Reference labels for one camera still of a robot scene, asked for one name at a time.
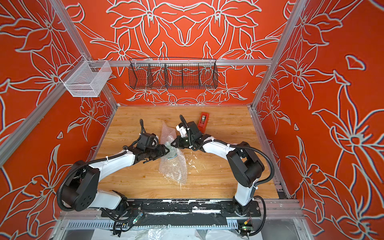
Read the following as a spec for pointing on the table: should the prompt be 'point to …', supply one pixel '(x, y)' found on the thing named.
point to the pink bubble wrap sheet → (174, 165)
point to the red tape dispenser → (204, 119)
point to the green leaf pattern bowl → (172, 153)
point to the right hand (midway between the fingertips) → (170, 142)
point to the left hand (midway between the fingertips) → (168, 150)
